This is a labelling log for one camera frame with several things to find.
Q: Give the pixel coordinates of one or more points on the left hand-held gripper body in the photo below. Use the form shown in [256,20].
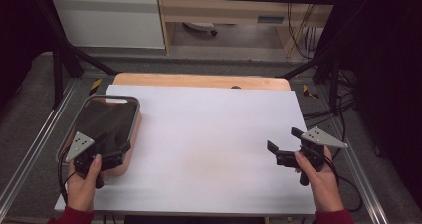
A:
[79,146]

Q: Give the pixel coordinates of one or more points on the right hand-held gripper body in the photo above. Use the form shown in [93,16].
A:
[315,141]

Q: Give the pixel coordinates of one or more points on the dark cloth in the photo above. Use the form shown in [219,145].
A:
[106,121]

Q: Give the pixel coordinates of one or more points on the pink basket with grey rim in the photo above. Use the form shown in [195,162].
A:
[134,131]

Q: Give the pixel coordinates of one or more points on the person's left hand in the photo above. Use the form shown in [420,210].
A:
[81,190]

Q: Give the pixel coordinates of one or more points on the person's right hand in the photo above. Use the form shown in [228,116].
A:
[323,189]

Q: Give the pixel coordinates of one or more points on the yellow and black tape piece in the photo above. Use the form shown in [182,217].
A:
[95,86]
[308,92]

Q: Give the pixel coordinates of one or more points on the white board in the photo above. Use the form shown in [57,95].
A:
[205,151]

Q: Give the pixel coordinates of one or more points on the black curtain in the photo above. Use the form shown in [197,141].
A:
[391,84]
[16,35]

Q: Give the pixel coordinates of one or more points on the wooden table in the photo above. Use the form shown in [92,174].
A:
[199,80]

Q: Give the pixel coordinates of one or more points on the white cabinet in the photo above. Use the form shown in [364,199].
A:
[109,21]

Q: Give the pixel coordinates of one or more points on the light wooden desk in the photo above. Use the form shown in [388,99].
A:
[232,10]

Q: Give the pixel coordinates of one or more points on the chair base with caster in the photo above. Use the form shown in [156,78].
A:
[200,26]

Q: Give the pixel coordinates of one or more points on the aluminium floor rail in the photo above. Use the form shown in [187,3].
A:
[361,171]
[36,141]

